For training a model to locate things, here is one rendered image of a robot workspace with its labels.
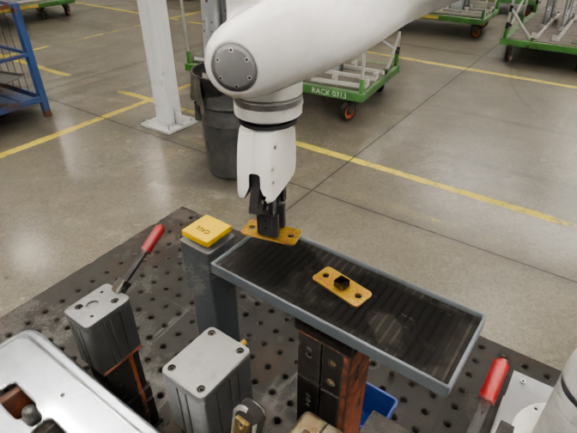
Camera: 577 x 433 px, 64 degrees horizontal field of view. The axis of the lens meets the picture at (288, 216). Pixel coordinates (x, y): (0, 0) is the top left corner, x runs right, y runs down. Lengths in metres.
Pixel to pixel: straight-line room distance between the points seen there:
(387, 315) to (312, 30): 0.38
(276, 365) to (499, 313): 1.51
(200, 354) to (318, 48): 0.42
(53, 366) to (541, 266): 2.45
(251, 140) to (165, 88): 3.54
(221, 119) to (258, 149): 2.52
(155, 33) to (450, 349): 3.59
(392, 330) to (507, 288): 2.02
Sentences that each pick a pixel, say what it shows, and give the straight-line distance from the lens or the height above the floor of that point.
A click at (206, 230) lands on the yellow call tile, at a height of 1.16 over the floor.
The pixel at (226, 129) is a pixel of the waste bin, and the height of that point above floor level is 0.39.
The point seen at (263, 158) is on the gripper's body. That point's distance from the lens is 0.56.
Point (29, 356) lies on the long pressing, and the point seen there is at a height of 1.00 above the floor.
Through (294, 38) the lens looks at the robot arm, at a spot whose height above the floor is 1.52.
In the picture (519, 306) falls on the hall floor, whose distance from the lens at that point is 2.54.
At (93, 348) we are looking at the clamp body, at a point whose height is 1.01.
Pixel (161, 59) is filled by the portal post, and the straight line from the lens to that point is 4.02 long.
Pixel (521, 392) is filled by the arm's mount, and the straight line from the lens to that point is 1.11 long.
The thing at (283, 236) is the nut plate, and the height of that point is 1.22.
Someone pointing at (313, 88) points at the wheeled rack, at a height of 0.25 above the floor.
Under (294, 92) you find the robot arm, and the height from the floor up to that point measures 1.43.
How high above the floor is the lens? 1.62
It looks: 34 degrees down
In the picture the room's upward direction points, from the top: straight up
